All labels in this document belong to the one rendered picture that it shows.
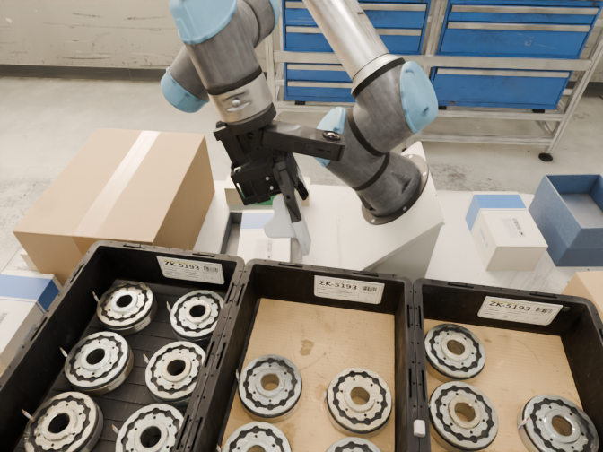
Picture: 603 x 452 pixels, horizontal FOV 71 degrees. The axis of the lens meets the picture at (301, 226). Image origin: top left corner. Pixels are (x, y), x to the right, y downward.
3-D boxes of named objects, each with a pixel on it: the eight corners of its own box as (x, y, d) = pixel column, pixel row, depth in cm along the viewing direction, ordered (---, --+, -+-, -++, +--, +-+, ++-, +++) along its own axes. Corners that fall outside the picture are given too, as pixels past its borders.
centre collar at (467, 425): (445, 395, 67) (446, 393, 67) (477, 399, 67) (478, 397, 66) (449, 427, 64) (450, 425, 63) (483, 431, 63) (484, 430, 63)
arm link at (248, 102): (264, 63, 56) (260, 82, 50) (276, 96, 59) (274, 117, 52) (212, 82, 58) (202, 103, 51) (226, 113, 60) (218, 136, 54)
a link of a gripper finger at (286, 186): (294, 223, 61) (278, 166, 62) (306, 220, 61) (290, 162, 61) (287, 223, 57) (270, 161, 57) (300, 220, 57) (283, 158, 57)
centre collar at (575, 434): (538, 408, 66) (540, 406, 65) (572, 412, 65) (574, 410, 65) (548, 442, 62) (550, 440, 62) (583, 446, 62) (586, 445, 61)
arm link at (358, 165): (345, 160, 101) (303, 126, 95) (390, 129, 93) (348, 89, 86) (344, 197, 93) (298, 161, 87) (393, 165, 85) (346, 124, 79)
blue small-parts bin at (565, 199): (533, 195, 116) (544, 174, 111) (588, 194, 116) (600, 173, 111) (568, 248, 102) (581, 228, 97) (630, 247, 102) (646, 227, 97)
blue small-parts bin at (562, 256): (525, 212, 121) (535, 194, 116) (578, 212, 121) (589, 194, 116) (555, 266, 107) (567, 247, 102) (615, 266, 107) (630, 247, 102)
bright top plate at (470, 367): (421, 322, 77) (421, 320, 77) (477, 326, 76) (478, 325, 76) (428, 375, 70) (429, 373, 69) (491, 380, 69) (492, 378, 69)
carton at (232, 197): (226, 204, 124) (223, 187, 119) (230, 190, 128) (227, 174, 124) (309, 206, 123) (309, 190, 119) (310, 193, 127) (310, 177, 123)
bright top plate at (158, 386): (164, 337, 75) (163, 335, 74) (217, 350, 73) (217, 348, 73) (134, 391, 68) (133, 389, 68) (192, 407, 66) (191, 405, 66)
